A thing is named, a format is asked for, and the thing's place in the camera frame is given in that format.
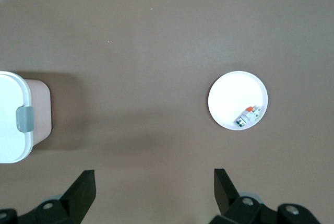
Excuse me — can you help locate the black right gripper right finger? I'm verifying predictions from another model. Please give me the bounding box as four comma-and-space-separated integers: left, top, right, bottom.
210, 168, 320, 224

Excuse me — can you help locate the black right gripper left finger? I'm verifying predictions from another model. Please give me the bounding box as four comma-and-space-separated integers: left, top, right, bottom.
0, 169, 98, 224

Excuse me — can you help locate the pink round plate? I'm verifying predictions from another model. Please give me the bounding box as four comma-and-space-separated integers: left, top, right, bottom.
208, 70, 269, 131

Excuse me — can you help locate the white lidded storage box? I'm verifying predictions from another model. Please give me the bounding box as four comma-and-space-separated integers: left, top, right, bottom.
0, 70, 52, 164

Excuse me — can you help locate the brown table mat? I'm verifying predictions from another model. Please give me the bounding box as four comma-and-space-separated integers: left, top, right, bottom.
0, 0, 334, 224

